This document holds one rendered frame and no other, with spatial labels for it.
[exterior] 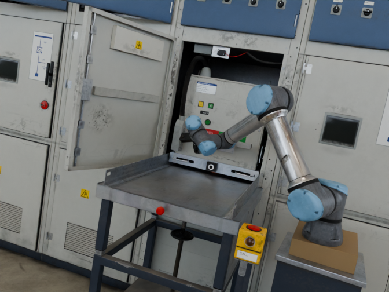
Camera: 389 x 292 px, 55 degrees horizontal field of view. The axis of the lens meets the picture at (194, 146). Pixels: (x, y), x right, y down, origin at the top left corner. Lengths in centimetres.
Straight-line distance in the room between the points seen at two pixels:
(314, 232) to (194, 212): 45
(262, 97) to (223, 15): 82
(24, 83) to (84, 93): 97
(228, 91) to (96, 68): 74
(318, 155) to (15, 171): 194
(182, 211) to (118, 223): 97
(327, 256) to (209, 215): 46
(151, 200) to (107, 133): 56
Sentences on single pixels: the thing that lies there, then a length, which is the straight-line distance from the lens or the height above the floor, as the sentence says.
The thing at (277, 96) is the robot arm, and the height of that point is 133.
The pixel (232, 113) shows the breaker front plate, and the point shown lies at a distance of 212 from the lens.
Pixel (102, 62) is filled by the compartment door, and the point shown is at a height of 136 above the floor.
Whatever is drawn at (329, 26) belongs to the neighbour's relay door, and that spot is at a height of 173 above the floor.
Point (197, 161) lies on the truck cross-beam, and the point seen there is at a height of 90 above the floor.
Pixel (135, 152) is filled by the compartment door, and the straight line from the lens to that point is 212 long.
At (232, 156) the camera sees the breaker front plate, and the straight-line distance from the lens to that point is 213.
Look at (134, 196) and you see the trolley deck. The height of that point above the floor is 84.
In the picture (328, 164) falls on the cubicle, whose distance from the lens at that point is 203.
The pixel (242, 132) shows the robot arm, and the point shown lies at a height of 115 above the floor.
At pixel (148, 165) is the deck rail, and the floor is 88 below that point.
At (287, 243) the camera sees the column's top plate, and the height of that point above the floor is 75.
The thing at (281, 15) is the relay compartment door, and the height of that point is 175.
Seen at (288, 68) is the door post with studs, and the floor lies 150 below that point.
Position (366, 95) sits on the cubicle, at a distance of 203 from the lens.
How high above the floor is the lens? 129
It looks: 8 degrees down
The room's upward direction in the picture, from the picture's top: 10 degrees clockwise
